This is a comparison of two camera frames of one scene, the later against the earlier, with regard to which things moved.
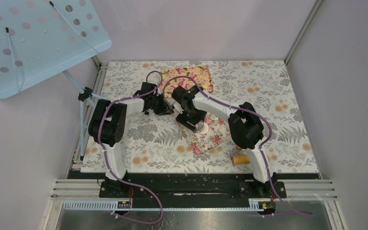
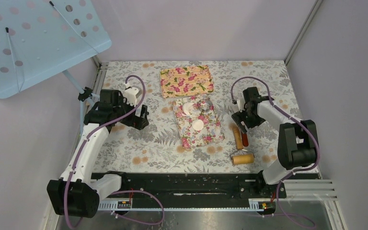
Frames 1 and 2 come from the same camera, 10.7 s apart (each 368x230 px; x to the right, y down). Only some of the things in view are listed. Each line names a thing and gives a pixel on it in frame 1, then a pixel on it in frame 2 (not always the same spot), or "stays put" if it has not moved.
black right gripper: (182, 119) -> (238, 117)
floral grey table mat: (155, 143) stays put
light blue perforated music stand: (24, 42) stays put
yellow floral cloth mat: (200, 74) stays put
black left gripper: (165, 109) -> (139, 122)
